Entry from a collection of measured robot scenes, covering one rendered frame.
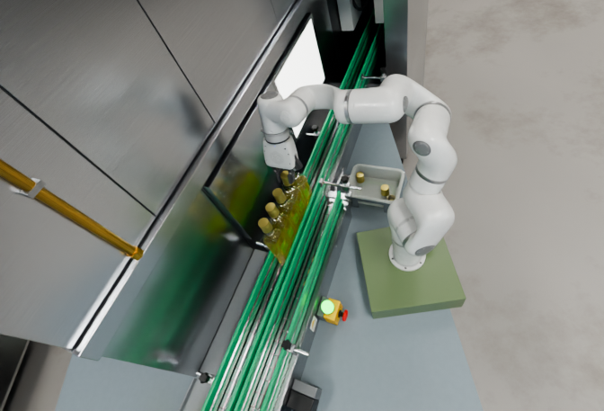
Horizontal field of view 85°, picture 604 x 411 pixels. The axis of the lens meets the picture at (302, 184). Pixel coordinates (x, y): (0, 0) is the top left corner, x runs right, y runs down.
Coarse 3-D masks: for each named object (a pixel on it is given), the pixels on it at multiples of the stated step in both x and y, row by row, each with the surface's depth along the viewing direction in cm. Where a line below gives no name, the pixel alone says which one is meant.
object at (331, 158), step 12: (372, 48) 174; (372, 60) 178; (360, 72) 164; (360, 84) 166; (336, 144) 144; (336, 156) 147; (324, 168) 135; (324, 180) 139; (312, 204) 129; (300, 228) 122; (288, 264) 116; (276, 288) 111; (264, 324) 106; (252, 348) 102; (252, 360) 102; (240, 384) 97; (228, 408) 94
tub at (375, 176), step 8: (352, 168) 147; (360, 168) 149; (368, 168) 147; (376, 168) 145; (384, 168) 143; (392, 168) 142; (352, 176) 145; (368, 176) 151; (376, 176) 149; (384, 176) 147; (392, 176) 145; (400, 176) 142; (352, 184) 146; (360, 184) 150; (368, 184) 149; (376, 184) 148; (392, 184) 146; (400, 184) 137; (352, 192) 148; (360, 192) 147; (368, 192) 147; (376, 192) 146; (392, 192) 144; (376, 200) 135; (384, 200) 134
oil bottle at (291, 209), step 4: (288, 200) 115; (288, 204) 114; (292, 204) 115; (280, 208) 114; (284, 208) 114; (288, 208) 114; (292, 208) 116; (296, 208) 118; (284, 212) 114; (288, 212) 114; (292, 212) 116; (296, 212) 119; (292, 216) 117; (296, 216) 120; (300, 216) 123; (292, 220) 118; (296, 220) 120; (300, 220) 124; (296, 224) 121; (296, 228) 123
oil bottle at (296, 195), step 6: (294, 186) 118; (288, 192) 116; (294, 192) 116; (300, 192) 120; (288, 198) 117; (294, 198) 117; (300, 198) 121; (300, 204) 122; (306, 204) 127; (300, 210) 123
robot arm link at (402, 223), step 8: (400, 200) 98; (392, 208) 98; (400, 208) 96; (392, 216) 97; (400, 216) 95; (408, 216) 94; (392, 224) 98; (400, 224) 94; (408, 224) 92; (392, 232) 104; (400, 232) 94; (408, 232) 92; (400, 240) 95
